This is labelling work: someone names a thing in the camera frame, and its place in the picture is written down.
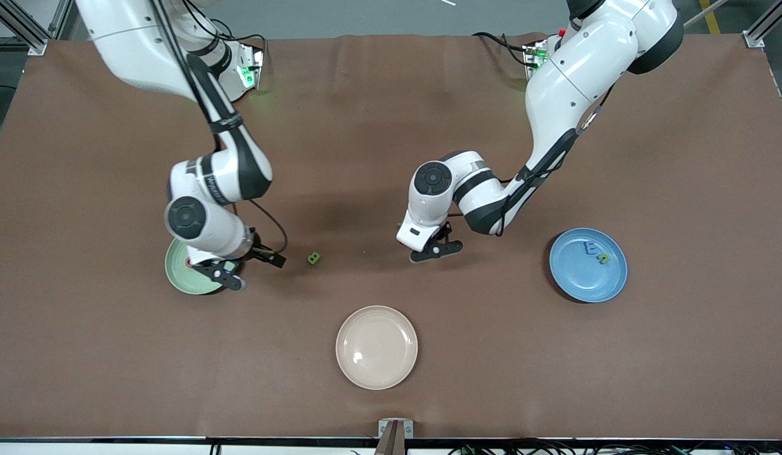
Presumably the green plate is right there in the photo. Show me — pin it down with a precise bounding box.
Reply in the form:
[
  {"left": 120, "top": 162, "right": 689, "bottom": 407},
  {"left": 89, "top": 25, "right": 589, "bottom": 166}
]
[{"left": 165, "top": 237, "right": 240, "bottom": 296}]

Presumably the beige plate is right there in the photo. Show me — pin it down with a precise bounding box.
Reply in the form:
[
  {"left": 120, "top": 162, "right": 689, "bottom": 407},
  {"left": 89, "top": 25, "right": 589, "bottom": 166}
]
[{"left": 335, "top": 305, "right": 419, "bottom": 391}]

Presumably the brown table mat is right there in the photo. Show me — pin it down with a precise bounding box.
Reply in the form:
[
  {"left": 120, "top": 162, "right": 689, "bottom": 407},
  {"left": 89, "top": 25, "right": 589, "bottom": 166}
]
[{"left": 0, "top": 33, "right": 782, "bottom": 440}]

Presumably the blue plate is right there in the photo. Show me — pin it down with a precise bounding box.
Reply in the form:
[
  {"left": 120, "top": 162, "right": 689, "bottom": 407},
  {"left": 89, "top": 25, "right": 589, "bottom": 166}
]
[{"left": 549, "top": 227, "right": 629, "bottom": 303}]

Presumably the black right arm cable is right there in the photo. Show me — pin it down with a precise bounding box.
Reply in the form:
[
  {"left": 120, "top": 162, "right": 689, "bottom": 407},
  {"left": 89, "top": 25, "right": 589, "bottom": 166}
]
[{"left": 152, "top": 0, "right": 289, "bottom": 253}]

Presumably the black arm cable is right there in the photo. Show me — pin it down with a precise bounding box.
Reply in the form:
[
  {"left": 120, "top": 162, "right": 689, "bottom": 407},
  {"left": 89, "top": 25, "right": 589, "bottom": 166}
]
[
  {"left": 498, "top": 82, "right": 616, "bottom": 238},
  {"left": 152, "top": 0, "right": 289, "bottom": 253}
]

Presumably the black right base cable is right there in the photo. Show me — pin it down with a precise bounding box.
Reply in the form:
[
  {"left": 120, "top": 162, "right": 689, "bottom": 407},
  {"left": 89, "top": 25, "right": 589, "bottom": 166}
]
[{"left": 202, "top": 16, "right": 267, "bottom": 46}]

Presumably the black base cable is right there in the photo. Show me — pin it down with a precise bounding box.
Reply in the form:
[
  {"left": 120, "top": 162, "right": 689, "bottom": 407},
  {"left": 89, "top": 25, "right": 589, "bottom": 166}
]
[
  {"left": 202, "top": 16, "right": 267, "bottom": 46},
  {"left": 472, "top": 32, "right": 531, "bottom": 67}
]

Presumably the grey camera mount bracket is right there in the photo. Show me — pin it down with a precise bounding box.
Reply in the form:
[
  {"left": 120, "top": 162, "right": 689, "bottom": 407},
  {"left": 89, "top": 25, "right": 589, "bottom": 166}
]
[{"left": 377, "top": 418, "right": 415, "bottom": 455}]

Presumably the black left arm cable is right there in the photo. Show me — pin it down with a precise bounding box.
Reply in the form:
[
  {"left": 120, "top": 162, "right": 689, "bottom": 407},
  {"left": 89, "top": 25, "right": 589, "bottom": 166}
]
[{"left": 498, "top": 82, "right": 616, "bottom": 238}]

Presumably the aluminium frame post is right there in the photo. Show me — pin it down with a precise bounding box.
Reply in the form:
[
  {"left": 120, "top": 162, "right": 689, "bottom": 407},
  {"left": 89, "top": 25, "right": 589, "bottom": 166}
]
[
  {"left": 745, "top": 0, "right": 782, "bottom": 49},
  {"left": 0, "top": 0, "right": 73, "bottom": 56}
]

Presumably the black left base cable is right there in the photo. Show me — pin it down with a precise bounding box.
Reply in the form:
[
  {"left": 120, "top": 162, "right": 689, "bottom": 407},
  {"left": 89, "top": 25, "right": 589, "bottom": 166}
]
[{"left": 472, "top": 32, "right": 531, "bottom": 67}]

